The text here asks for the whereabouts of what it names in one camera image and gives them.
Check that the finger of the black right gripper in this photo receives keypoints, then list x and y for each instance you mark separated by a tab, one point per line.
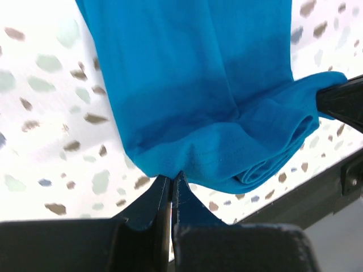
343	102

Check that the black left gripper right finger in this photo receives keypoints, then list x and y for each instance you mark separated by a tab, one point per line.
202	242

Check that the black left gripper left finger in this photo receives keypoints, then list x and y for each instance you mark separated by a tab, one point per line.
136	239

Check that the blue t shirt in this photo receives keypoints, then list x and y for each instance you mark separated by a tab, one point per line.
205	87

